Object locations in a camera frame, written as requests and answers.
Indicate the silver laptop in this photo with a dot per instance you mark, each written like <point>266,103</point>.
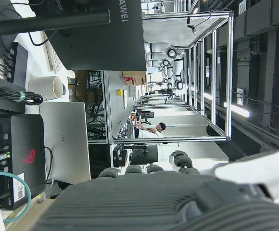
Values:
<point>66,140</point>

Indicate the person in white shirt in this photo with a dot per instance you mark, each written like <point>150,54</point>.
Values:
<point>154,131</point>

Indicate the yellow emergency stop button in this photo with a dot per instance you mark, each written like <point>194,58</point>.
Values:
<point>119,92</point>

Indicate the white keyboard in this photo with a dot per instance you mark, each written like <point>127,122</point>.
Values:
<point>54,59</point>

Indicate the white humanoid robot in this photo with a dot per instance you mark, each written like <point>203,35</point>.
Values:
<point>168,65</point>

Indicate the aluminium frame cell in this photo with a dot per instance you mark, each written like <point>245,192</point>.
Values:
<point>216,79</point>

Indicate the black monitor on desk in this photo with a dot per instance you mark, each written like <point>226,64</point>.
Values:
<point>144,154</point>

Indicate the black mini PC red logo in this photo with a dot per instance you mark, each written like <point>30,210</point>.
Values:
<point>21,158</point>

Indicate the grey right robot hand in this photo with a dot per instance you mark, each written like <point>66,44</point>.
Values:
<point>139,202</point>

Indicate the black Huawei monitor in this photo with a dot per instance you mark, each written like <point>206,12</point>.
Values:
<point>91,31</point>

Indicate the black docking hub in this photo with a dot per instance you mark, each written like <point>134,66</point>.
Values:
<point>16,63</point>

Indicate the cardboard box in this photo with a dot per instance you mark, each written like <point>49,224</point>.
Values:
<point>134,77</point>

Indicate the white paper cup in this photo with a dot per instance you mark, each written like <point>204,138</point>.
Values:
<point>48,87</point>

